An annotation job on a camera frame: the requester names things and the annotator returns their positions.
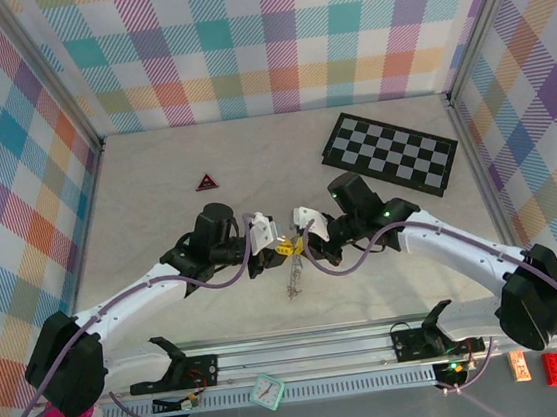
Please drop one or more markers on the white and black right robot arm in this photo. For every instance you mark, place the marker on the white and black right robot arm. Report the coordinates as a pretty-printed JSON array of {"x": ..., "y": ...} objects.
[{"x": 454, "y": 249}]

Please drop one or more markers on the aluminium side rail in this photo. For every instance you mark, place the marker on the aluminium side rail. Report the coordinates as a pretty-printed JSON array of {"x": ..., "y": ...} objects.
[
  {"x": 488, "y": 194},
  {"x": 89, "y": 215}
]

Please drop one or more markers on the small wooden block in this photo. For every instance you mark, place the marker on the small wooden block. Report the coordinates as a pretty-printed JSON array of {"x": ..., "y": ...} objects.
[{"x": 519, "y": 367}]

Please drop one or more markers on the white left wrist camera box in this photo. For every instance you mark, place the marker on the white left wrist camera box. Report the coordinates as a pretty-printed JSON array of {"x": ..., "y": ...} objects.
[{"x": 263, "y": 230}]

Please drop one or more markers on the aluminium frame post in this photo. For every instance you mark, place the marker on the aluminium frame post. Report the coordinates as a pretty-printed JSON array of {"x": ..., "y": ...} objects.
[
  {"x": 56, "y": 78},
  {"x": 481, "y": 19}
]

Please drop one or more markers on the black and white chessboard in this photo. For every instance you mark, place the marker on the black and white chessboard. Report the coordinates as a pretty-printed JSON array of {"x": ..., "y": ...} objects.
[{"x": 388, "y": 153}]

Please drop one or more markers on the teal square clock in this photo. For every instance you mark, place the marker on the teal square clock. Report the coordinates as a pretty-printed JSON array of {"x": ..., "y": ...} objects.
[{"x": 266, "y": 391}]

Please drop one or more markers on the small black controller board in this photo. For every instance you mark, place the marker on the small black controller board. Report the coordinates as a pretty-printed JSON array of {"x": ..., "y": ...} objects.
[
  {"x": 180, "y": 404},
  {"x": 452, "y": 372}
]

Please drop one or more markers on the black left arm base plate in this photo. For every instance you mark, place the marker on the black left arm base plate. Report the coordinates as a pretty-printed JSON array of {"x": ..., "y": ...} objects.
[{"x": 204, "y": 370}]

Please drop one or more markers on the red toy brick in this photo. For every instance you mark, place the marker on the red toy brick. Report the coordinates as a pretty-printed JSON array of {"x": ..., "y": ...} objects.
[{"x": 556, "y": 369}]

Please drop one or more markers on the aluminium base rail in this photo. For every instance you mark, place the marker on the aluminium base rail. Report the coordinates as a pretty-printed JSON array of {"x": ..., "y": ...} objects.
[{"x": 300, "y": 354}]

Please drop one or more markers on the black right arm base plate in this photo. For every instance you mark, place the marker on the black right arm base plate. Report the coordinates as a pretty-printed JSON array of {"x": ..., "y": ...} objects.
[{"x": 405, "y": 345}]

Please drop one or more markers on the red and black triangle piece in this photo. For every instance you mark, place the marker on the red and black triangle piece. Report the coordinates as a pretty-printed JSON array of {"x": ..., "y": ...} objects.
[{"x": 206, "y": 182}]

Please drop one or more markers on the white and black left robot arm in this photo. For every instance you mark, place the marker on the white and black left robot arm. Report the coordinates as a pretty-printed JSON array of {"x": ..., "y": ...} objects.
[{"x": 128, "y": 301}]

